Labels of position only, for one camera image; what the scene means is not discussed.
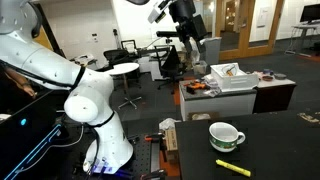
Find person hand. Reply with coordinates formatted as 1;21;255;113
25;85;39;100

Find grey standing desk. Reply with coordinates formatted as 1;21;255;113
284;21;320;58

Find dark brown low cabinet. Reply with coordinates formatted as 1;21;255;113
252;78;298;114

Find grey bowl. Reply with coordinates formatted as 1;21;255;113
273;72;288;80

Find wooden door frame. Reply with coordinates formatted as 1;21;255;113
214;0;285;62

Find white thin cable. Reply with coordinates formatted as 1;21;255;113
49;124;85;150

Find person forearm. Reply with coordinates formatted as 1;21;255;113
4;67;34;95

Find clear plastic tub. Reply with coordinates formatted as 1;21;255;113
192;60;209;76

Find grey trash bin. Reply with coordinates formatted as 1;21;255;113
199;36;223;66

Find white plastic bin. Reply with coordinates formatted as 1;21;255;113
210;62;260;93

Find yellow highlighter marker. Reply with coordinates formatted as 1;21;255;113
215;159;252;178

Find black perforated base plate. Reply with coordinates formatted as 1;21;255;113
128;133;162;180

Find black mesh office chair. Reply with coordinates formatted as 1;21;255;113
102;48;142;92

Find white green ceramic mug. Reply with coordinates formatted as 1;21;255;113
208;121;247;153

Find white plastic bag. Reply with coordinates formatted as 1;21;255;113
158;117;182;132

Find open box with rags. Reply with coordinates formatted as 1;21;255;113
187;111;220;122

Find black monitor on grey desk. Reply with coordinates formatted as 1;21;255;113
299;3;320;25

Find orange power tool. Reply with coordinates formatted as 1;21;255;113
184;80;208;95

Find black slanted pole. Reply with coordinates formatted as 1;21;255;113
32;3;67;58

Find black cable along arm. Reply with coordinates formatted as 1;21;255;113
0;59;116;175

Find crumpled grey cloth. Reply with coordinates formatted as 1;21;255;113
202;74;222;98

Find round white pedestal table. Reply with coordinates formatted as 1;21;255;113
105;62;143;111

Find black control box blue lights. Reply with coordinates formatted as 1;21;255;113
0;88;66;180

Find orange black bar clamp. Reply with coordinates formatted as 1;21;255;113
139;168;168;180
144;132;166;143

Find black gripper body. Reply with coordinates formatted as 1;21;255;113
168;0;208;43

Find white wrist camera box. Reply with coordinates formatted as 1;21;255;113
147;0;168;24

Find small cardboard box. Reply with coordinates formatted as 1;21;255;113
164;128;180;164

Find white paper door sign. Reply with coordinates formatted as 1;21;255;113
256;6;271;29

